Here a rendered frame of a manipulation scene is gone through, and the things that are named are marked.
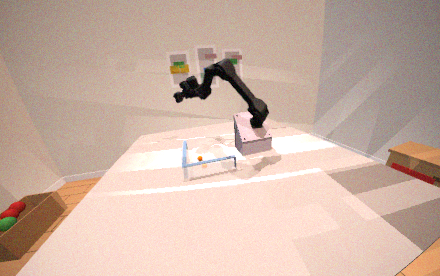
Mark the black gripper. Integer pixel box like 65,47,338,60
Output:
173,89,193,103

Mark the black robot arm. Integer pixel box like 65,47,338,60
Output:
179,58,269,129

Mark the light blue clear wall corner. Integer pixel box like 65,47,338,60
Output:
182,140,236,168

